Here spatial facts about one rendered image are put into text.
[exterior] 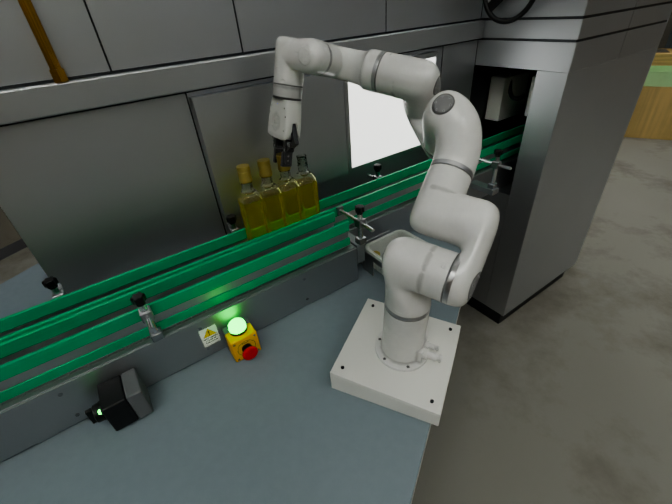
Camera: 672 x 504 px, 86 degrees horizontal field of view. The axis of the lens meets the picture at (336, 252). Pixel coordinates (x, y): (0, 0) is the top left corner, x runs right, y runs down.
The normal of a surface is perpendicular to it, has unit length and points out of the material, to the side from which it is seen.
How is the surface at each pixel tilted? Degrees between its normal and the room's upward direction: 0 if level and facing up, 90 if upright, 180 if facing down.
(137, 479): 0
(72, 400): 90
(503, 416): 0
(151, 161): 90
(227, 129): 90
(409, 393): 5
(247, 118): 90
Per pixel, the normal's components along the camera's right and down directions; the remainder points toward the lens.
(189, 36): 0.57, 0.44
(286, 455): -0.07, -0.82
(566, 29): -0.82, 0.37
